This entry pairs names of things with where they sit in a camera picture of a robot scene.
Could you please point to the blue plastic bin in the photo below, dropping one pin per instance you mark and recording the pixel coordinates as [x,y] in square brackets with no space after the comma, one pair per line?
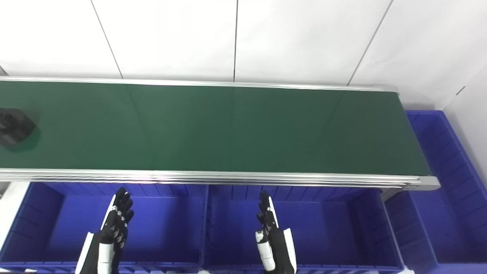
[327,228]
[167,224]
[445,213]

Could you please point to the green conveyor belt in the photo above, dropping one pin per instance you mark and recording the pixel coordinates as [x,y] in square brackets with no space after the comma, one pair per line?
[228,129]
[228,179]

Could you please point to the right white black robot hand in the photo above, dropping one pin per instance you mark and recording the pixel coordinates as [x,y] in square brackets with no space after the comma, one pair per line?
[279,247]

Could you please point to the black round plastic part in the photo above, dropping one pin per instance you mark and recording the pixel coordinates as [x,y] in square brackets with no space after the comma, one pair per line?
[15,125]

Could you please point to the aluminium conveyor leg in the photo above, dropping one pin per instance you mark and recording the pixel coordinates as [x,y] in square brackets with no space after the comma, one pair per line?
[389,194]

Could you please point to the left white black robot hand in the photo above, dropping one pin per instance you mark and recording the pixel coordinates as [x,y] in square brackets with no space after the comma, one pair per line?
[108,239]

